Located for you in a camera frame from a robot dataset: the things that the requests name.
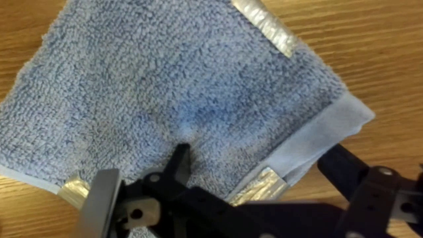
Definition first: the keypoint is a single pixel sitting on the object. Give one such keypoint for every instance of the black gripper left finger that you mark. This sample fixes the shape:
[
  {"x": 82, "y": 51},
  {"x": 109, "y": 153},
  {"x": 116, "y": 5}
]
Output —
[{"x": 178, "y": 168}]

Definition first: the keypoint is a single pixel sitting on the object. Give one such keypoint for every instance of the light blue towel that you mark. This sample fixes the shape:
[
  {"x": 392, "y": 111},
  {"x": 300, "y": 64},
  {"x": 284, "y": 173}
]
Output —
[{"x": 119, "y": 83}]

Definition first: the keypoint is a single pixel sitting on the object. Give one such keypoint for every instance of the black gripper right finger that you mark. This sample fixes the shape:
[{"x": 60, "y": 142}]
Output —
[{"x": 346, "y": 173}]

